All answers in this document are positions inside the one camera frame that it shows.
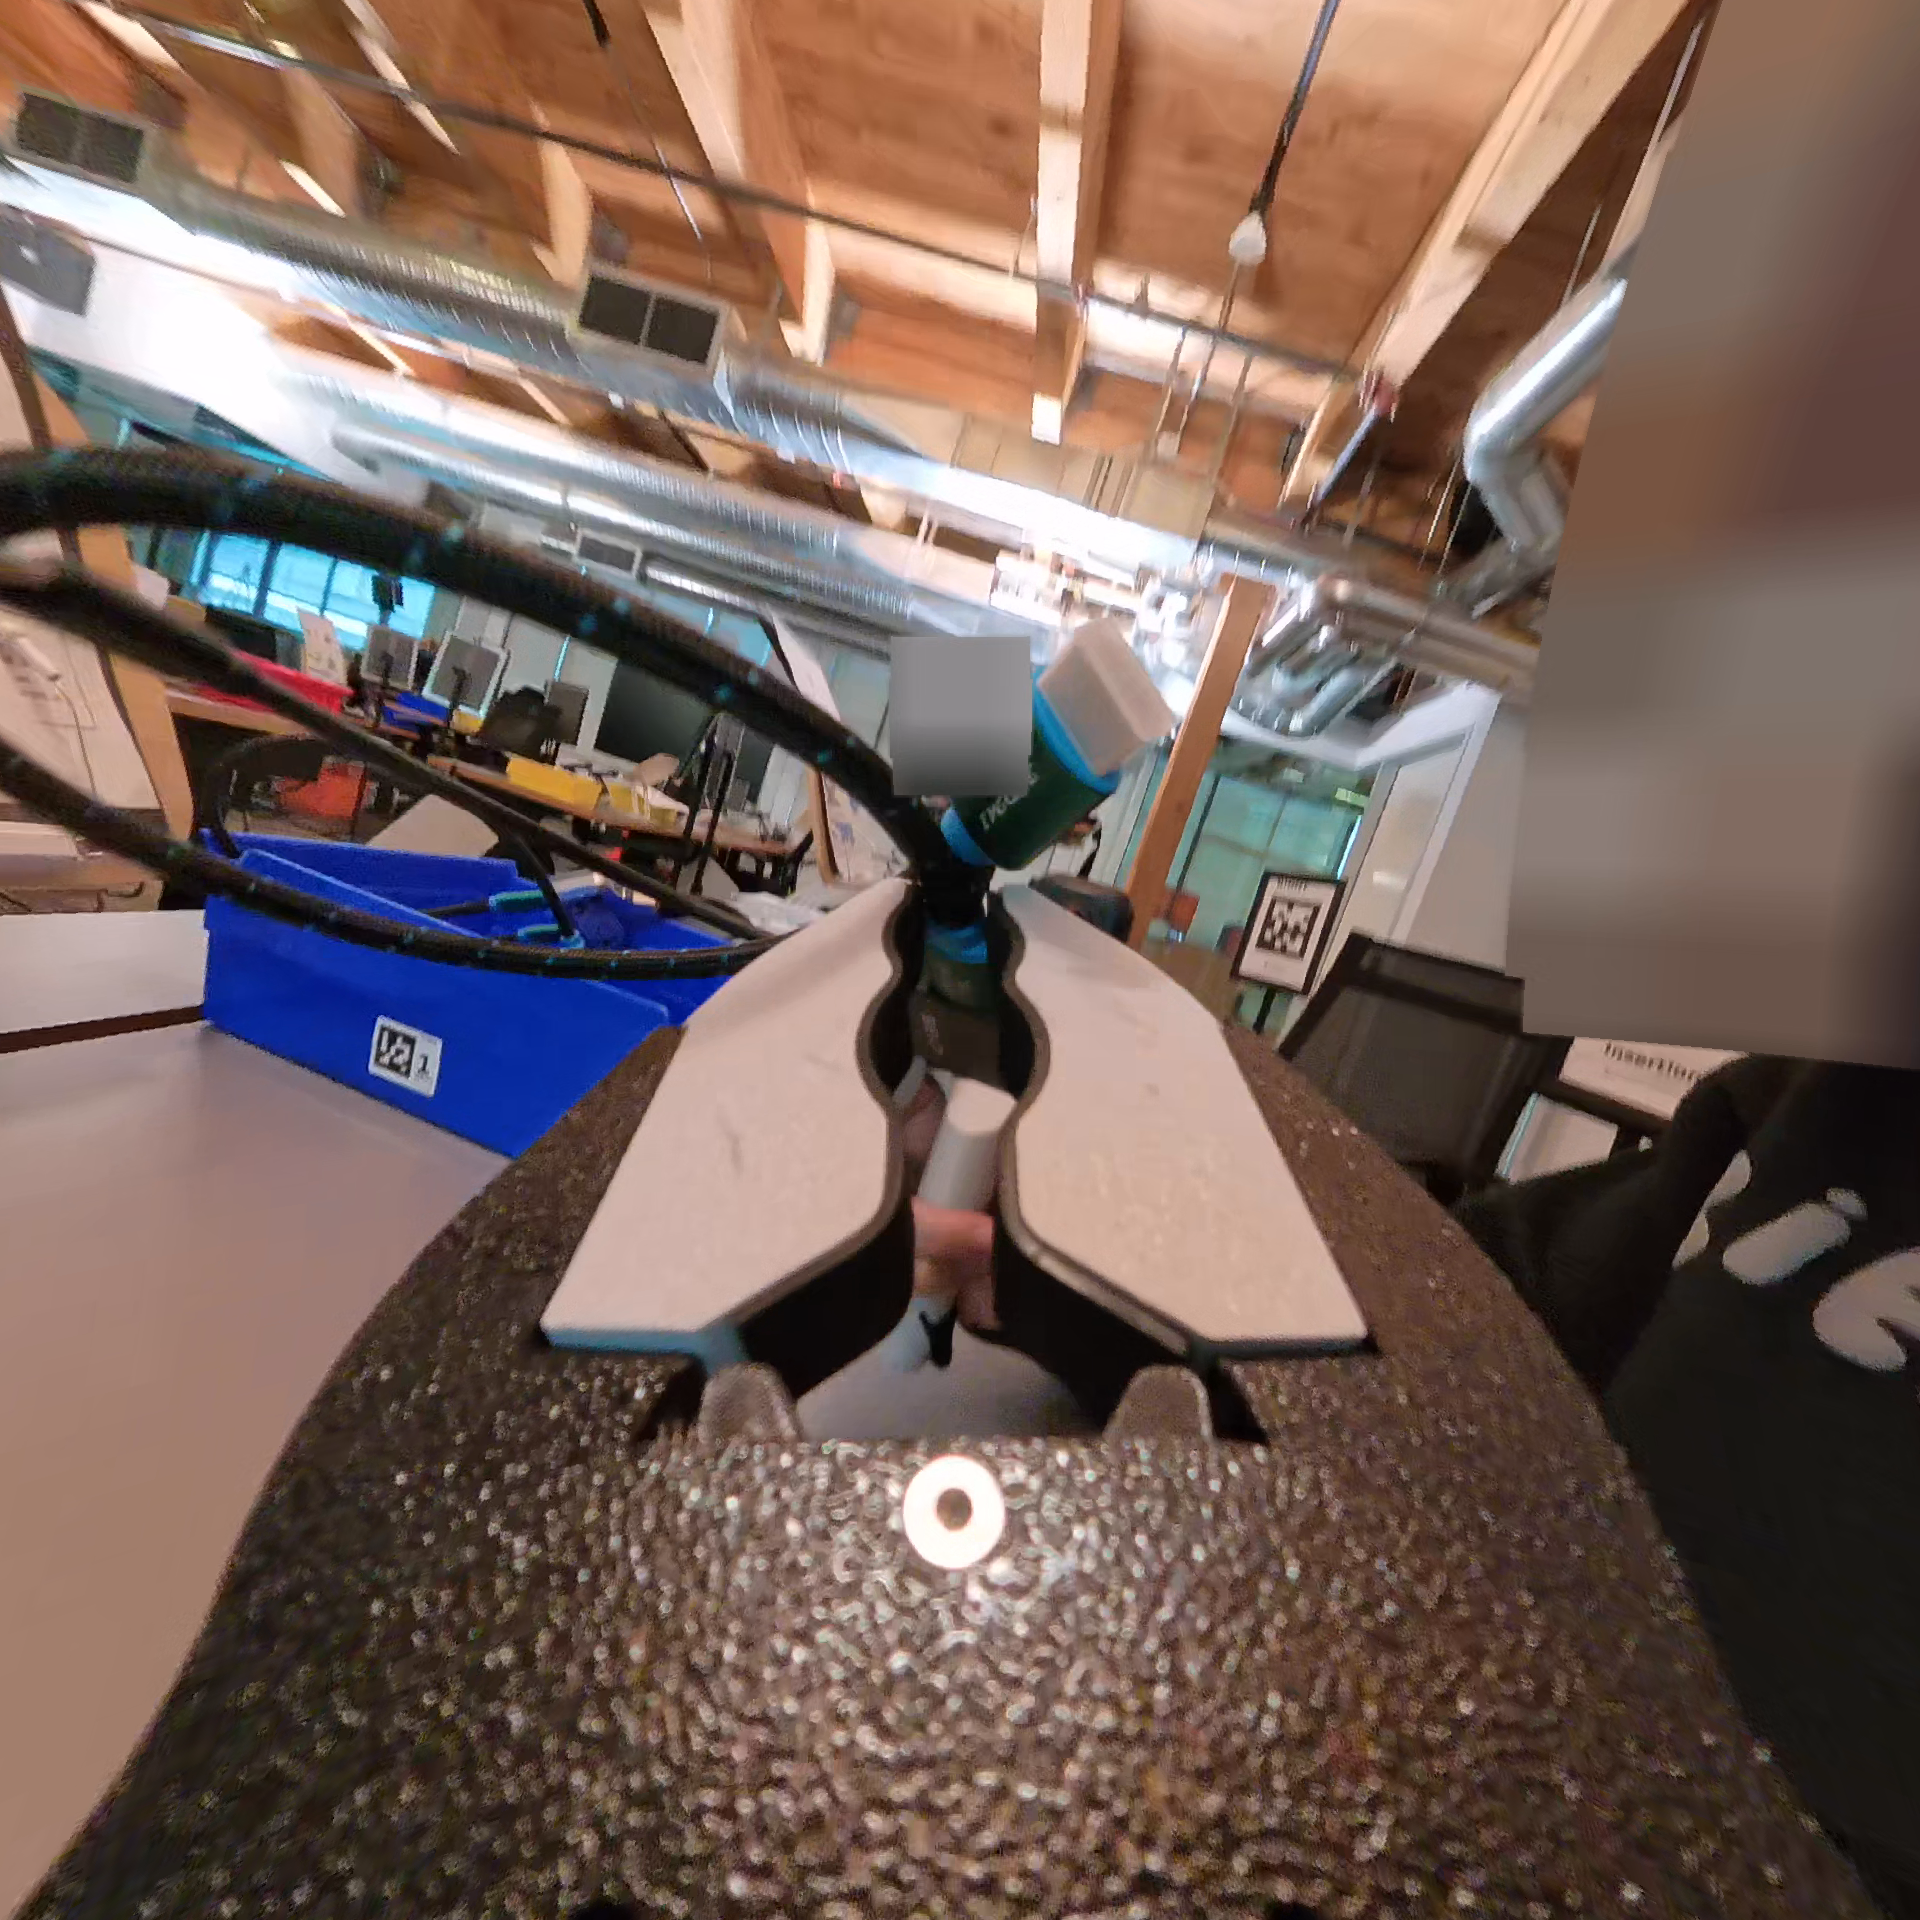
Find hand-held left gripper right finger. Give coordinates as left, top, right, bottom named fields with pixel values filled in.
left=990, top=882, right=1371, bottom=1375

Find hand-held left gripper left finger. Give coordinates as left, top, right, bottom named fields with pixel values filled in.
left=538, top=878, right=920, bottom=1388

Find blue plastic bin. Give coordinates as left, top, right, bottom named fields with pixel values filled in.
left=200, top=829, right=783, bottom=1158

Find thin black cable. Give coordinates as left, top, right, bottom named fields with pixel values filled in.
left=204, top=732, right=603, bottom=954

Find black braided cable green plug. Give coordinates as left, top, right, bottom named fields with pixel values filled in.
left=0, top=444, right=1183, bottom=1089
left=0, top=568, right=783, bottom=974

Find person's right hand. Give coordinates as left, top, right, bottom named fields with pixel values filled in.
left=913, top=1201, right=1004, bottom=1337

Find small framed marker poster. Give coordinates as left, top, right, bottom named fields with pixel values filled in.
left=1228, top=869, right=1347, bottom=994

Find black computer monitor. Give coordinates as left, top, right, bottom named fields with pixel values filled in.
left=597, top=661, right=721, bottom=787

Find large framed marker poster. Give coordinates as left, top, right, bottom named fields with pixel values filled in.
left=1500, top=1034, right=1750, bottom=1185

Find person's black hoodie torso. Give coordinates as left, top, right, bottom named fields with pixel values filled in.
left=1446, top=1049, right=1920, bottom=1891

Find grey duct air vent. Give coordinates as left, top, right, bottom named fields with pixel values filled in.
left=574, top=267, right=726, bottom=372

